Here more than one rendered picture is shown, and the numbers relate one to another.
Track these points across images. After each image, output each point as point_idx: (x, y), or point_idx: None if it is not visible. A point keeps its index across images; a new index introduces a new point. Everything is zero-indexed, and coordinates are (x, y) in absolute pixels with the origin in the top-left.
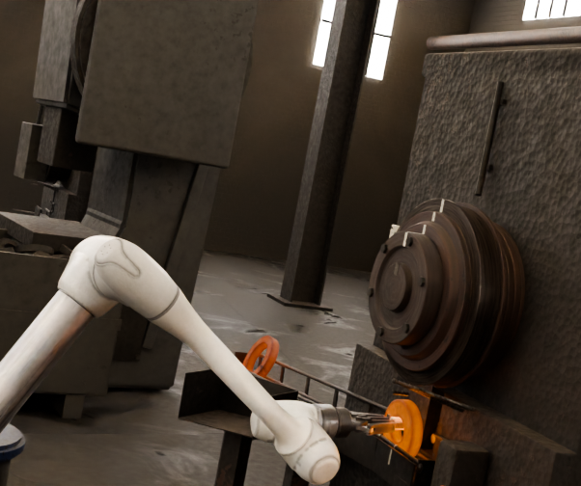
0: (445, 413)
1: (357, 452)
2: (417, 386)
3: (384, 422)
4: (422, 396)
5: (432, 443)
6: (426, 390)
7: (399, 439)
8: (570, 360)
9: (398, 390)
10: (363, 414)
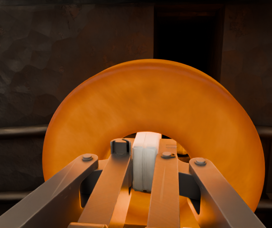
0: (245, 60)
1: None
2: (75, 31)
3: (216, 192)
4: (111, 53)
5: (186, 154)
6: (123, 27)
7: (134, 198)
8: None
9: None
10: (31, 217)
